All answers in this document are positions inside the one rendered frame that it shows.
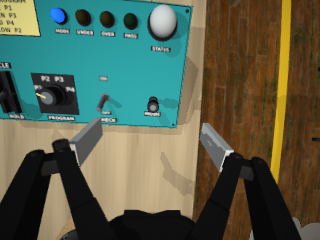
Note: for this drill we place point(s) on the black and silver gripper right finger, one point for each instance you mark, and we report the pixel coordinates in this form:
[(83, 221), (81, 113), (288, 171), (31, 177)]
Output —
[(270, 217)]

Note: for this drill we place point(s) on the teal control panel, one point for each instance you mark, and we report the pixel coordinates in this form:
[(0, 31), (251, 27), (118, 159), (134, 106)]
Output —
[(88, 61)]

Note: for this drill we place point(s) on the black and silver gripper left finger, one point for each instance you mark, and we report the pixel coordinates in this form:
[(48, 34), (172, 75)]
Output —
[(22, 206)]

